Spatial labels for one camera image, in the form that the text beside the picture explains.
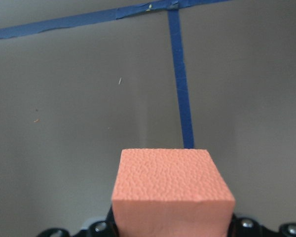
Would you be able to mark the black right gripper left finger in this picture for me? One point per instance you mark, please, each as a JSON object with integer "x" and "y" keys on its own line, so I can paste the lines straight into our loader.
{"x": 101, "y": 228}

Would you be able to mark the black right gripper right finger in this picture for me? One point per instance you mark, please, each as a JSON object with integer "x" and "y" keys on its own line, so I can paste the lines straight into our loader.
{"x": 245, "y": 226}

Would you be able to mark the orange foam block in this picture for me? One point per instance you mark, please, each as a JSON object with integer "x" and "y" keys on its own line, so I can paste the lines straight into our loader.
{"x": 170, "y": 193}

